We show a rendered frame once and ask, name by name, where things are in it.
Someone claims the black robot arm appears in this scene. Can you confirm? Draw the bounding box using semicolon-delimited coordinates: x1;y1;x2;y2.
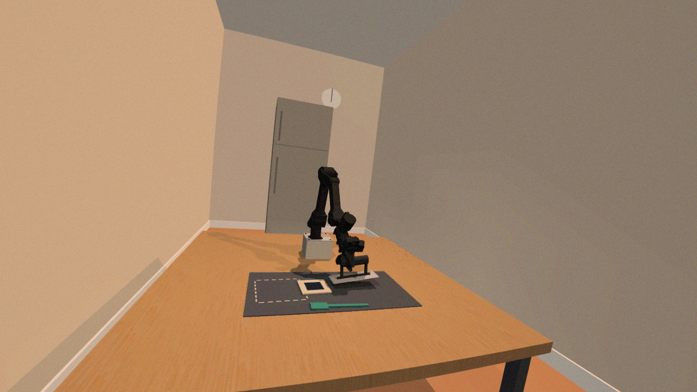
307;167;356;240

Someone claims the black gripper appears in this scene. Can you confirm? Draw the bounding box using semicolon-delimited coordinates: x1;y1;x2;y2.
335;234;360;271

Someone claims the cream square tile with dark square centre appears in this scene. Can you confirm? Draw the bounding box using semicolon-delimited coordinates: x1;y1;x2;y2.
297;279;332;295

